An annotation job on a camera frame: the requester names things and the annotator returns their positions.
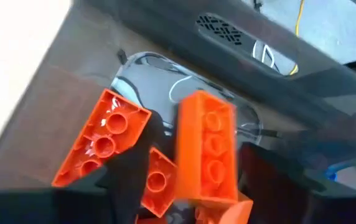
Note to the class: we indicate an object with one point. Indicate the clear grey plastic bin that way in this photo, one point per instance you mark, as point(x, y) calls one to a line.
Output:
point(305, 102)

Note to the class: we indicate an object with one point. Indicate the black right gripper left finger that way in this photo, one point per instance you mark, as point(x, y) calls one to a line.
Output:
point(128, 180)

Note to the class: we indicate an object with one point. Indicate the blue toy brick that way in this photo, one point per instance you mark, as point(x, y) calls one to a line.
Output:
point(332, 175)

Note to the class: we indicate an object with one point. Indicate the black perforated table frame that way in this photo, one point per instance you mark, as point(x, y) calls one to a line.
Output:
point(221, 29)

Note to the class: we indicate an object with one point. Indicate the orange toy brick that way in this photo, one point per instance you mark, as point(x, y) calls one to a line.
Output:
point(159, 193)
point(190, 149)
point(87, 140)
point(234, 211)

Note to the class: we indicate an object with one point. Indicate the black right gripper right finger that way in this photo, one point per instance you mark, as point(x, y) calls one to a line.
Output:
point(268, 180)

